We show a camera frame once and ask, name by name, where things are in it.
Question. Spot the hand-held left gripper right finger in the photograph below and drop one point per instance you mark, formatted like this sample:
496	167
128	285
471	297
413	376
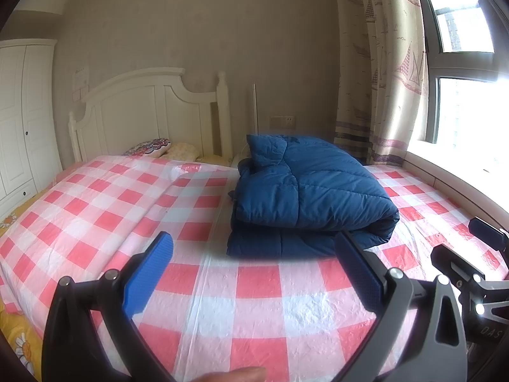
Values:
360	270

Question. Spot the blue quilted puffer jacket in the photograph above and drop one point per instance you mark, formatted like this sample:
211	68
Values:
310	191

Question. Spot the pink white checked plastic sheet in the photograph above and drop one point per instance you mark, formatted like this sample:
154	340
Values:
119	215

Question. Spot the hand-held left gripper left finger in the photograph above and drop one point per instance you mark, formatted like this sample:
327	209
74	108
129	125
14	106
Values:
149	274

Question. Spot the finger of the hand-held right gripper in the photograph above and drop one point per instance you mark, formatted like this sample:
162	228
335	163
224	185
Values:
489	232
457	264

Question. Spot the wall socket plate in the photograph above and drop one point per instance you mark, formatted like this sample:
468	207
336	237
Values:
282	121

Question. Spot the white wardrobe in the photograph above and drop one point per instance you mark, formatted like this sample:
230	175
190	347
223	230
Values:
24	119

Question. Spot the paper sheet on wall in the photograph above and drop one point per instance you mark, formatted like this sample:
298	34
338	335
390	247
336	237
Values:
80	81

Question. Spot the window with dark frame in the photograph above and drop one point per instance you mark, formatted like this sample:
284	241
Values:
465	107

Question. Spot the sailboat print curtain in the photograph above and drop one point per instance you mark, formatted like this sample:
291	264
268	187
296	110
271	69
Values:
377	67

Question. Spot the colourful patterned pillow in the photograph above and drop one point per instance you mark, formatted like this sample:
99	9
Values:
149	147

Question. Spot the white upright pole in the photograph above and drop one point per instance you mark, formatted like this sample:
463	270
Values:
255	119

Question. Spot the person's left hand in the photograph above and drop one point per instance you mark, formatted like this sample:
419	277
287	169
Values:
234	376

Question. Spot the yellow flower print bedsheet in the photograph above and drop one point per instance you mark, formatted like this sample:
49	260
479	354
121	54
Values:
10	322

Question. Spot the white wooden headboard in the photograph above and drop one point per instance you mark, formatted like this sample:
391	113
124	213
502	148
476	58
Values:
131	111

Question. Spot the cream fuzzy pillow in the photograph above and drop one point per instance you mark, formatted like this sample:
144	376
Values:
183	151

